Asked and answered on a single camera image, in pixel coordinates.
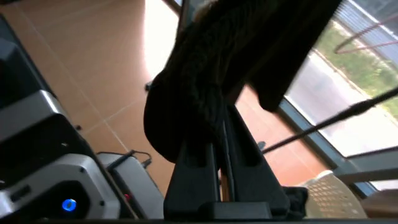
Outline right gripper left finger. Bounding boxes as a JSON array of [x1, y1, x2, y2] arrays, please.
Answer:
[[164, 136, 222, 219]]

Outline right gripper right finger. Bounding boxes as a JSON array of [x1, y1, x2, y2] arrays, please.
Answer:
[[223, 105, 290, 219]]

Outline black shirt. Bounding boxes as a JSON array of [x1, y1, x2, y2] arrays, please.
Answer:
[[282, 185, 309, 219]]

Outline black trousers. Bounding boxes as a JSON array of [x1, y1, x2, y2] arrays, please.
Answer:
[[143, 0, 343, 164]]

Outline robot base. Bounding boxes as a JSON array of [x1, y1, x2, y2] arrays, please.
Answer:
[[0, 15, 165, 220]]

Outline white laundry basket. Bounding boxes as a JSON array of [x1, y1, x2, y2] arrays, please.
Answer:
[[299, 170, 368, 219]]

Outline black clothes rack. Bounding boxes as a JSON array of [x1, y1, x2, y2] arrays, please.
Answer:
[[260, 86, 398, 155]]

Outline window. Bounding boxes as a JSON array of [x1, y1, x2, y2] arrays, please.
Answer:
[[161, 0, 398, 200]]

